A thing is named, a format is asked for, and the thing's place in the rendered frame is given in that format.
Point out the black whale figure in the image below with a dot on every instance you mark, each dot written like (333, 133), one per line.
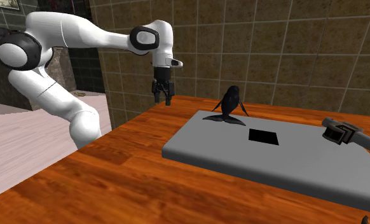
(230, 100)

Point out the framed wall picture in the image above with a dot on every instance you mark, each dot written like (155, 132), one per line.
(2, 3)

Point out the grey kitchen tool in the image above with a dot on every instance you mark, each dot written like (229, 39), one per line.
(338, 131)

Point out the grey flat board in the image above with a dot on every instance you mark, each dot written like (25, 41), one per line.
(290, 167)

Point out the small dark object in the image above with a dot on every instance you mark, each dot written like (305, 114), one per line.
(365, 220)

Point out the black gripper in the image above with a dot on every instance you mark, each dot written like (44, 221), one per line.
(162, 77)

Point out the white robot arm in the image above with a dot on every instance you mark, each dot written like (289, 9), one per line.
(67, 31)

